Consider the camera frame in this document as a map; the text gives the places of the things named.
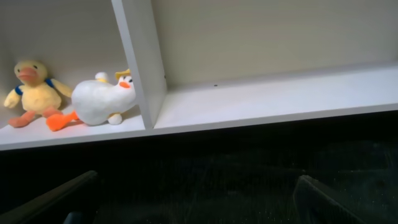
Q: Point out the yellow plush duck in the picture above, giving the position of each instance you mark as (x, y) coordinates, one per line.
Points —
(38, 93)

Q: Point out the white plush goose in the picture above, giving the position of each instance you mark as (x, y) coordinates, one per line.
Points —
(99, 102)

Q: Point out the white shelf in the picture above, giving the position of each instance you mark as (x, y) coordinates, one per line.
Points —
(255, 93)

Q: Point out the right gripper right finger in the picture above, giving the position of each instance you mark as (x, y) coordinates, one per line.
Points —
(317, 202)

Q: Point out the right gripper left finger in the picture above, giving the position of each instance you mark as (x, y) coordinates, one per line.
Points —
(59, 199)

